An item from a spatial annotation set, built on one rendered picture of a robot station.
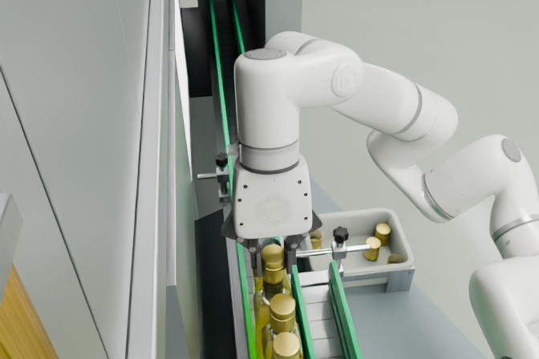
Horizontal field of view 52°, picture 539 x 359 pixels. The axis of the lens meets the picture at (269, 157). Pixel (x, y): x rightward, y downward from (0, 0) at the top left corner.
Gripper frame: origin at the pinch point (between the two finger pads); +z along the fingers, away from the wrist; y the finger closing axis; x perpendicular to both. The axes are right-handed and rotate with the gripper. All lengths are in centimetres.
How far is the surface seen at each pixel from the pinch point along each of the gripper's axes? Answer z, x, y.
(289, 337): 5.0, -10.0, 0.7
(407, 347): 40, 19, 29
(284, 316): 4.5, -6.7, 0.5
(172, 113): -17.4, 12.4, -12.4
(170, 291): -8.8, -15.7, -12.3
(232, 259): 23.1, 31.8, -5.3
